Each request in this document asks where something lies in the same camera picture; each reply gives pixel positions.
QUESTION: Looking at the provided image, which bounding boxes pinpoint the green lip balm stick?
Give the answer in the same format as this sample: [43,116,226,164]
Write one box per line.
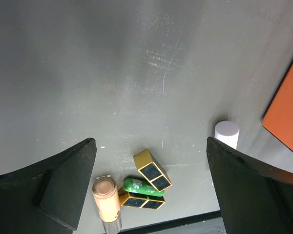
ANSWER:
[123,177,164,197]

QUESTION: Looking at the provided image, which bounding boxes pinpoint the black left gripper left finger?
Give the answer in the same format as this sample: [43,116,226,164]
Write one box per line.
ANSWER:
[0,138,97,234]

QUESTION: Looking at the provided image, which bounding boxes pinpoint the white cap mint tube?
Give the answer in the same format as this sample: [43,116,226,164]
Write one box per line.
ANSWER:
[214,121,240,149]

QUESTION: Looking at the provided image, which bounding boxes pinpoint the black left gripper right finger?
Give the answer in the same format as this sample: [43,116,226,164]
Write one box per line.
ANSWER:
[206,137,293,234]

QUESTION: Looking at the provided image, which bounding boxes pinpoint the orange plastic box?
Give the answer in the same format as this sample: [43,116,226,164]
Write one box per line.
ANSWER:
[262,59,293,152]

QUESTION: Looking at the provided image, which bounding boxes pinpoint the peach foundation tube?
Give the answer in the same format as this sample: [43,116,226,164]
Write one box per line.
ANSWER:
[92,176,122,234]

